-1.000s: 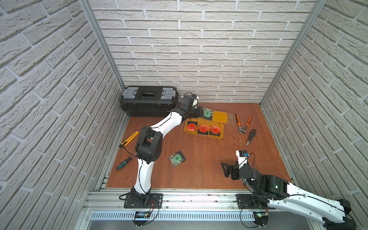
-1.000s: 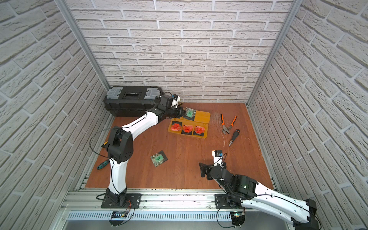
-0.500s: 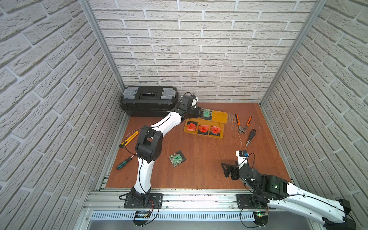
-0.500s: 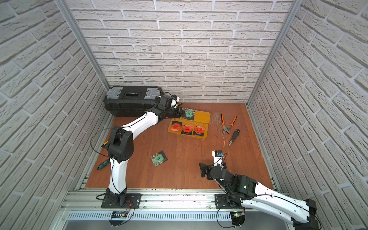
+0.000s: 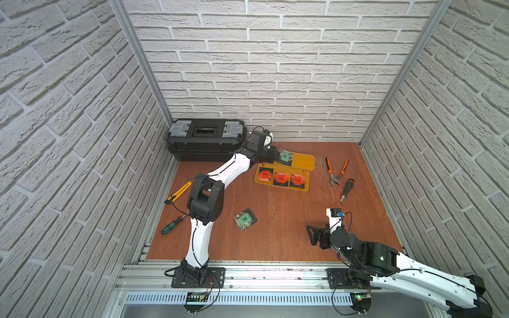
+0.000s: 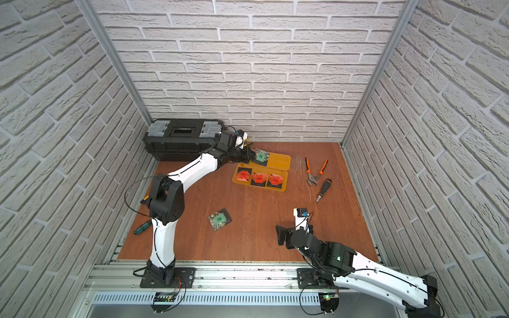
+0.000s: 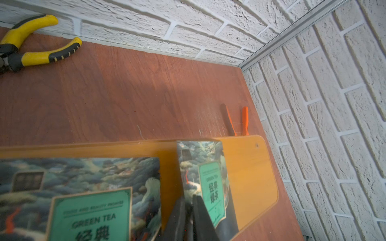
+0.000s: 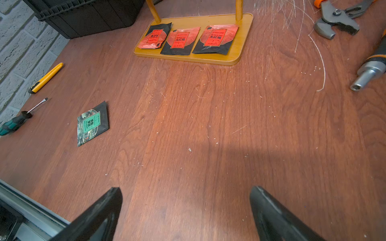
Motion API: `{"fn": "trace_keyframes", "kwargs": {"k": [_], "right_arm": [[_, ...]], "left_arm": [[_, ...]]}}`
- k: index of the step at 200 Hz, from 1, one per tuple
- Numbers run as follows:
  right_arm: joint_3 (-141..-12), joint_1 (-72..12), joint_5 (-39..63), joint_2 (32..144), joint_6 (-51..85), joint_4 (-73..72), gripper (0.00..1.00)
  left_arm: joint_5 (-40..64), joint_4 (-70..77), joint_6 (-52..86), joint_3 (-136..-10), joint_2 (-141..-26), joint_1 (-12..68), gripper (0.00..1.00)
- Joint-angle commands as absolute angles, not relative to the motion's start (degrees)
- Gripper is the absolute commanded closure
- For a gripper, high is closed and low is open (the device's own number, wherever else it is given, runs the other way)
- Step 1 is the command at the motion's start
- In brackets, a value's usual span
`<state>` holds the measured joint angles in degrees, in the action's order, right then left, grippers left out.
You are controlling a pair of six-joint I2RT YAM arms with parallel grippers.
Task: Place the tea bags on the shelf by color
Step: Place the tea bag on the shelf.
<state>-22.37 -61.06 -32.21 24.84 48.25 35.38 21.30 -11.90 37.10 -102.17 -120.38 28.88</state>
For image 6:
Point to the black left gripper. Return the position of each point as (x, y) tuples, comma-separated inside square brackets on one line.
[(246, 152)]

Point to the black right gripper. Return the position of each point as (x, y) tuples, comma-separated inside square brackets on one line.
[(282, 235)]

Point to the green tea bag front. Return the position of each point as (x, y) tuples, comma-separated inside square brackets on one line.
[(261, 157)]

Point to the green tea bag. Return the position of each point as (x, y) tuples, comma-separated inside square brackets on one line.
[(261, 157), (219, 219)]

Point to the red tea bag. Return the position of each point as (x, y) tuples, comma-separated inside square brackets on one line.
[(258, 179), (275, 181), (243, 175)]

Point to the red tea bag front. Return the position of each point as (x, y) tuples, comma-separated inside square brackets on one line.
[(258, 179)]

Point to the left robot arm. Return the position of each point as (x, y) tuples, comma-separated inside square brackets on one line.
[(166, 202)]

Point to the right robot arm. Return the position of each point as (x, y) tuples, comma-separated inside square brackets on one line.
[(333, 265)]

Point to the yellow wooden two-tier shelf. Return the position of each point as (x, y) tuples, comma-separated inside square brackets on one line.
[(278, 164)]

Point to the black orange ratchet screwdriver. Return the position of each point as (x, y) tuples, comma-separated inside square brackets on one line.
[(325, 186)]

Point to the black plastic toolbox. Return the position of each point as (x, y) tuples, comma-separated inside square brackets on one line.
[(180, 140)]

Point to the right controller board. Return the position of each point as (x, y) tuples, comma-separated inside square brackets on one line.
[(328, 302)]

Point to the controller board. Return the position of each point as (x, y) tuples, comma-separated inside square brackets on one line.
[(164, 301), (328, 302)]

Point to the yellow utility knife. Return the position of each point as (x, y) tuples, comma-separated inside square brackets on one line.
[(145, 197)]

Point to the left controller board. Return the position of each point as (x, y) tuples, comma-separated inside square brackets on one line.
[(164, 301)]

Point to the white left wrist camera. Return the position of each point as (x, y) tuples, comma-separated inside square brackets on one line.
[(239, 139)]

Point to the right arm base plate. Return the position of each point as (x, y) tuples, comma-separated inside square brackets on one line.
[(320, 277)]

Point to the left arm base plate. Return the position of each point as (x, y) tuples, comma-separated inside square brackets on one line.
[(171, 278)]

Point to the green handled screwdriver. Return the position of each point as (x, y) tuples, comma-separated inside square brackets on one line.
[(142, 228)]

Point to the aluminium front rail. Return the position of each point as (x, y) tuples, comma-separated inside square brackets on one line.
[(208, 277)]

